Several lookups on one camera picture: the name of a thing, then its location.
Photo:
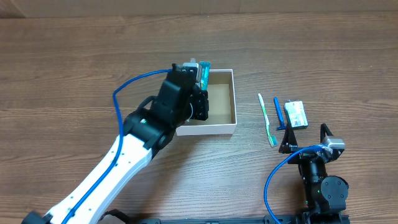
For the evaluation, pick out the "open cardboard box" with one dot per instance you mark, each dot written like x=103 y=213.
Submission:
x=222 y=118

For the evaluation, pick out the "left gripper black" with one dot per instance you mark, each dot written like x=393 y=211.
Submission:
x=201 y=104

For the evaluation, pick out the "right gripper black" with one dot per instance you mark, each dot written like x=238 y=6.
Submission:
x=305 y=152

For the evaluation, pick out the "white soap bar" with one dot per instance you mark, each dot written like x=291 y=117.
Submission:
x=296 y=114

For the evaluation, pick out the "blue disposable razor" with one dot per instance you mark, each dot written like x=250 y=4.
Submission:
x=282 y=125

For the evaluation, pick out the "green white toothbrush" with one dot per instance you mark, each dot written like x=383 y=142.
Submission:
x=272 y=139

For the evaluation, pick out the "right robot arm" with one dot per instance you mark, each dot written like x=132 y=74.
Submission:
x=325 y=194

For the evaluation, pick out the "green Colgate toothpaste tube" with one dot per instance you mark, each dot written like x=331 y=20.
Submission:
x=205 y=71

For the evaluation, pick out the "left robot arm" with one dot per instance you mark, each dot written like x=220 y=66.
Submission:
x=142 y=134

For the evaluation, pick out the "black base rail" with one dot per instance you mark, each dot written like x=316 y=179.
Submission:
x=115 y=216

